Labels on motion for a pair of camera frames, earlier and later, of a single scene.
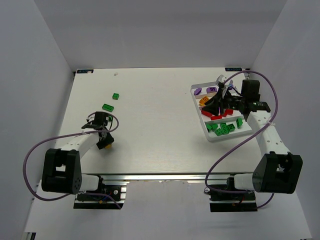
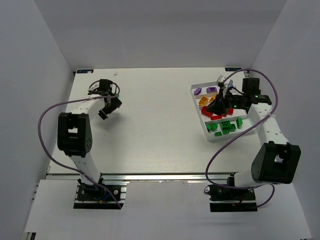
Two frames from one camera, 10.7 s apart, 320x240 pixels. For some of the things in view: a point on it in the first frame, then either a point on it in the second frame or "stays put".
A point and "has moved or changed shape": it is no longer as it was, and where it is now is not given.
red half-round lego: x=206 y=113 stays put
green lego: x=214 y=126 stays put
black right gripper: x=222 y=100 stays put
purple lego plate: x=211 y=89 stays put
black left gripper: x=104 y=141 to x=110 y=107
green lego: x=218 y=132 has moved or changed shape
